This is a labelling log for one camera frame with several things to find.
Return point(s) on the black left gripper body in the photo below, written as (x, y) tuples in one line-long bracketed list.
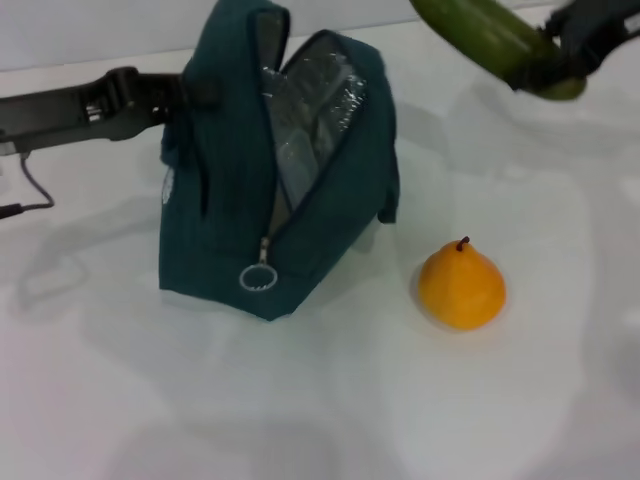
[(60, 117)]

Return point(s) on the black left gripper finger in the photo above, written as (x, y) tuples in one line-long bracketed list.
[(162, 114), (200, 90)]

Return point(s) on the dark teal insulated bag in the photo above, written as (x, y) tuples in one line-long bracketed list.
[(230, 200)]

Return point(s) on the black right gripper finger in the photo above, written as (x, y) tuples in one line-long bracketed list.
[(551, 24), (550, 72)]

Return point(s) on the orange pear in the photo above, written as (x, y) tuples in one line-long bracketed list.
[(462, 290)]

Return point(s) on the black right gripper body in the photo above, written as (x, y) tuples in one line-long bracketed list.
[(600, 25)]

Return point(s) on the green cucumber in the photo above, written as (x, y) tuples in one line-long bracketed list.
[(490, 35)]

